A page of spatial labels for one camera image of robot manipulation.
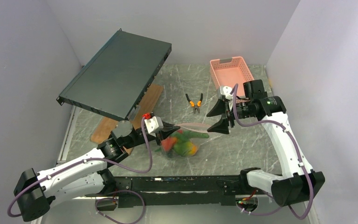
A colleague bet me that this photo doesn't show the clear zip top bag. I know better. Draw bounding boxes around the clear zip top bag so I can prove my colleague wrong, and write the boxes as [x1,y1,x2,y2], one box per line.
[156,123,221,158]

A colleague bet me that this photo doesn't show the green fake cucumber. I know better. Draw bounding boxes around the green fake cucumber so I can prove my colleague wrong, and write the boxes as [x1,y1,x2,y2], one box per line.
[179,130,209,139]

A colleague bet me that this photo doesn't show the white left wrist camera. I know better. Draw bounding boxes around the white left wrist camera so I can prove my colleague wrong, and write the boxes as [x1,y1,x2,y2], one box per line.
[142,113,164,136]

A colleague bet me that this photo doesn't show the purple cable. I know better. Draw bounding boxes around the purple cable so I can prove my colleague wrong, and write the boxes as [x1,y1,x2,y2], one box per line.
[7,117,153,218]

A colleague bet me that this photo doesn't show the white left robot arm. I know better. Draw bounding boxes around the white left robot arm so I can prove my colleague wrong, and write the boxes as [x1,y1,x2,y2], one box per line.
[7,117,180,222]

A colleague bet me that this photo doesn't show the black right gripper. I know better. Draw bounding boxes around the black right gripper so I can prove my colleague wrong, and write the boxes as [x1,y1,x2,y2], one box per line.
[207,98,256,134]

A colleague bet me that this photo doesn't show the wooden base board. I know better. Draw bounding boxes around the wooden base board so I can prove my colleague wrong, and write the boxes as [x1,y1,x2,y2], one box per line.
[90,84,164,144]

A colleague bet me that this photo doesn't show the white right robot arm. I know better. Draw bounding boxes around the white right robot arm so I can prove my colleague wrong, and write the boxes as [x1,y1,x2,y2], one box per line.
[207,79,325,207]

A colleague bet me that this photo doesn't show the dark rack server chassis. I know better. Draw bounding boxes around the dark rack server chassis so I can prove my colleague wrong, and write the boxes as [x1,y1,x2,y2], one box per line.
[56,30,172,121]

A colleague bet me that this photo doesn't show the orange black pliers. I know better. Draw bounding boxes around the orange black pliers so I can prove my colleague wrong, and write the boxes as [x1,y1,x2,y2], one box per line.
[185,93,203,113]

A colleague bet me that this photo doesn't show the red fake pepper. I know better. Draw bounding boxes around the red fake pepper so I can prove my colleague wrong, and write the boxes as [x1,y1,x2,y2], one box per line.
[161,137,178,153]

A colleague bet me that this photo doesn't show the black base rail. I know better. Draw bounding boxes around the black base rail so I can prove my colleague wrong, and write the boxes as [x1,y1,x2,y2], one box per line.
[87,175,257,208]

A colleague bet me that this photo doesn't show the pink plastic basket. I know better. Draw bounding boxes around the pink plastic basket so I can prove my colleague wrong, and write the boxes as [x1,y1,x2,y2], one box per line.
[209,56,254,98]

